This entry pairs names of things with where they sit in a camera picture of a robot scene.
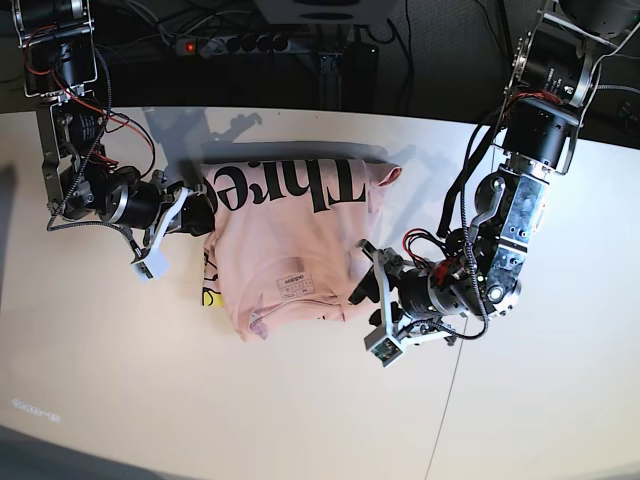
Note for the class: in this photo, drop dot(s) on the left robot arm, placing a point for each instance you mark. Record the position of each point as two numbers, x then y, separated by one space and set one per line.
471 264

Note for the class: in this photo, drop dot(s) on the pink T-shirt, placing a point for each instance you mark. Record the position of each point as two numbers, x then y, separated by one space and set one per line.
284 243

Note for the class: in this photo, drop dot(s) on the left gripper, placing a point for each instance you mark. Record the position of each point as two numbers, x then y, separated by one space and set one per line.
491 291

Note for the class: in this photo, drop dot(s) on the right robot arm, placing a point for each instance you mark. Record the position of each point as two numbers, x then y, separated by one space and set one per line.
60 61

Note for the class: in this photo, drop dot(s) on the white table sticker label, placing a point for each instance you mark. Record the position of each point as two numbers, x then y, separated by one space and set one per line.
36 411

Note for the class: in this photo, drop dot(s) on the black power adapter box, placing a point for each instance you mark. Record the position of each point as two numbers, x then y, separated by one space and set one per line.
359 76

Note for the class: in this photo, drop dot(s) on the white power strip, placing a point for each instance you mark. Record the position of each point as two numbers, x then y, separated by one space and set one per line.
252 43

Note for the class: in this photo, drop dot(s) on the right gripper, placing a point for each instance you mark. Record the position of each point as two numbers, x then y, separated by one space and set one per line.
121 199

